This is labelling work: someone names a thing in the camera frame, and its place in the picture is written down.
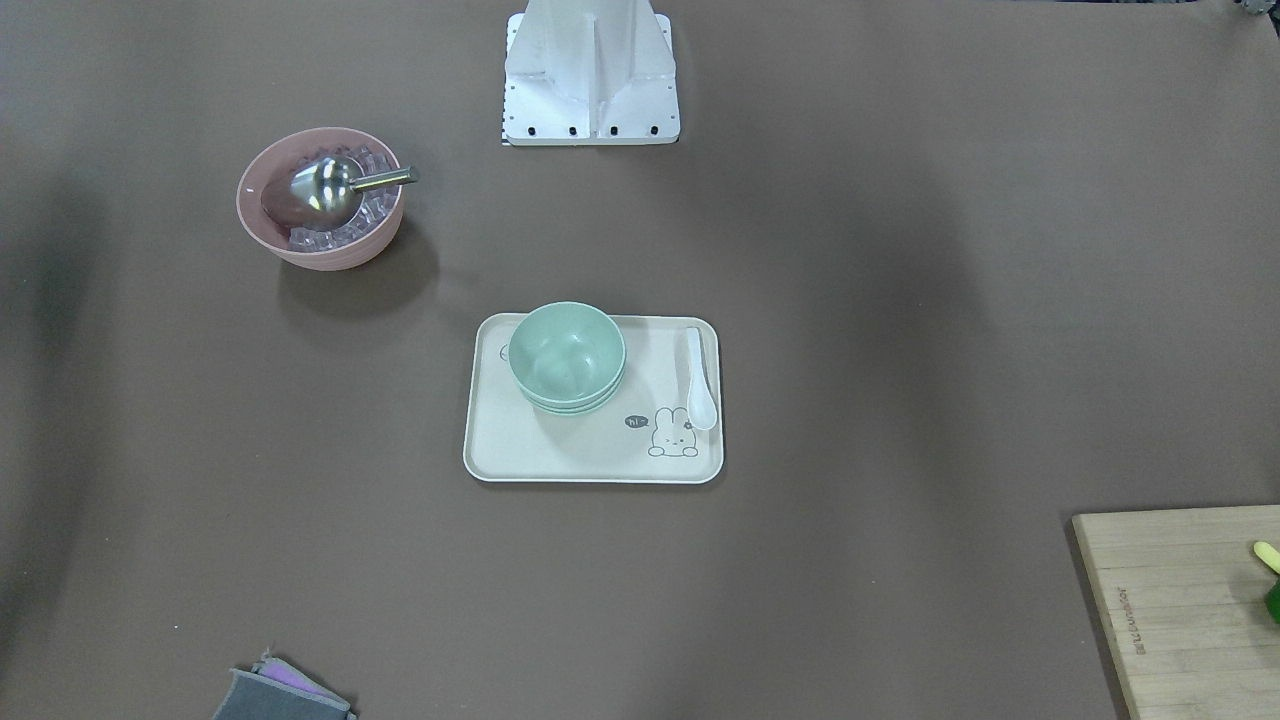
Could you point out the green bowl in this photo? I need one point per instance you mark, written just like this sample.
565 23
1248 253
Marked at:
566 388
573 410
567 337

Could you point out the cream rabbit tray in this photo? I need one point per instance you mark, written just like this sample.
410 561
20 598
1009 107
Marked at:
641 435

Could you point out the white ceramic spoon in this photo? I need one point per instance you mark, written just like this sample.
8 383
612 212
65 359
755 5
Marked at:
700 404

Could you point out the green bowl on tray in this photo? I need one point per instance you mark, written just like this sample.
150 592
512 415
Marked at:
573 410

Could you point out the pink bowl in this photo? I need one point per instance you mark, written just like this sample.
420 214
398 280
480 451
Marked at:
281 160

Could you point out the clear ice cubes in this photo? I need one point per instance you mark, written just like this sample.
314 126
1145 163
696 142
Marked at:
374 207

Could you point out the metal scoop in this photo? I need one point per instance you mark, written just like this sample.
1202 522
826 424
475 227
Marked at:
328 192

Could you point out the grey and purple cloth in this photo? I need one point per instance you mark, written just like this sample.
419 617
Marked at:
273 688

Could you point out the wooden cutting board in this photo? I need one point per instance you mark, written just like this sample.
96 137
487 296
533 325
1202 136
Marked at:
1180 595

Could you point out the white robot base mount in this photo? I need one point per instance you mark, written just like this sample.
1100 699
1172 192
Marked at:
590 73

